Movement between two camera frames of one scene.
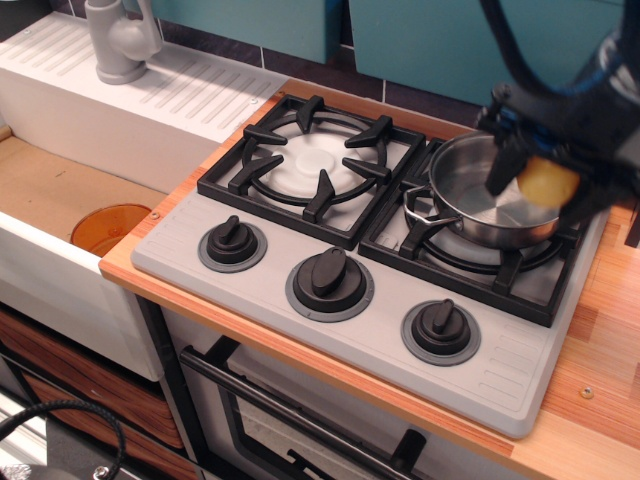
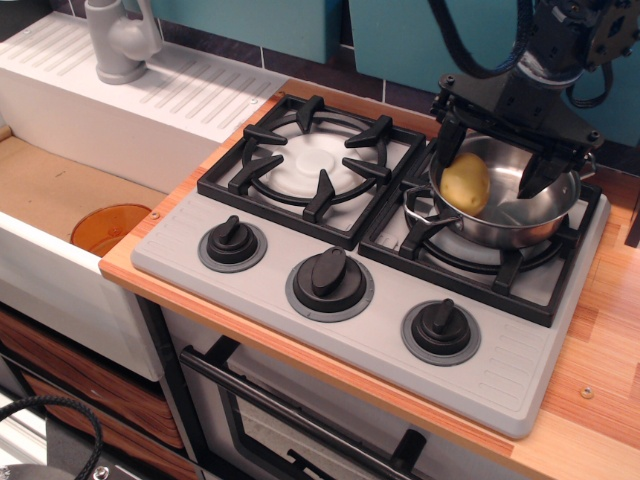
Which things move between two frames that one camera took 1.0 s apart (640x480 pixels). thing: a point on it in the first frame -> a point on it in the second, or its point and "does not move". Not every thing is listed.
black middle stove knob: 329,286 does not move
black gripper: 601,117 -> 531,106
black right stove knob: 441,332 does not move
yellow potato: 546,184 -> 465,183
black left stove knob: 232,247 does not move
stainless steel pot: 458,192 does not move
